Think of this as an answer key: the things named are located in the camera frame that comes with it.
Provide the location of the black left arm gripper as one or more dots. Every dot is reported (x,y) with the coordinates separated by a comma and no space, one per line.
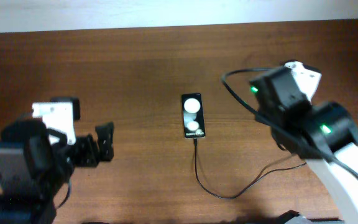
(106,144)

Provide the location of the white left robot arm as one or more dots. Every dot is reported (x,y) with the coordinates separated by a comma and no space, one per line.
(36,161)

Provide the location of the black Galaxy flip phone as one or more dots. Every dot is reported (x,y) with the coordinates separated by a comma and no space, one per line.
(193,116)

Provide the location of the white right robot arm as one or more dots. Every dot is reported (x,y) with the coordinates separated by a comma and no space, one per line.
(323,135)

